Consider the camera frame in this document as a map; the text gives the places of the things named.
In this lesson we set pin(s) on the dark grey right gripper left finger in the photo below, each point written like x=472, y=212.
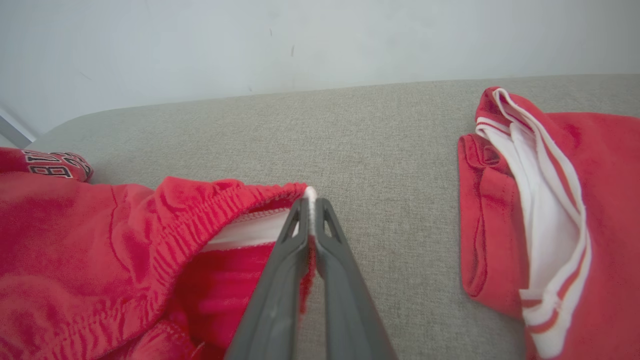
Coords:
x=275, y=310

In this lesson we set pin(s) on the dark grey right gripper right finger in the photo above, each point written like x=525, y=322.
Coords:
x=350, y=315

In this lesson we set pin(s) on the red basketball shorts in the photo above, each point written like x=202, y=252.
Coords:
x=100, y=250

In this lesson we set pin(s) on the red white basketball jersey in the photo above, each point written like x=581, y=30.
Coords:
x=600, y=200

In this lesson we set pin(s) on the grey fabric sofa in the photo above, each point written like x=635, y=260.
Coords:
x=350, y=140

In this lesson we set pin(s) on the white baseboard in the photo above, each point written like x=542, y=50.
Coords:
x=15, y=130

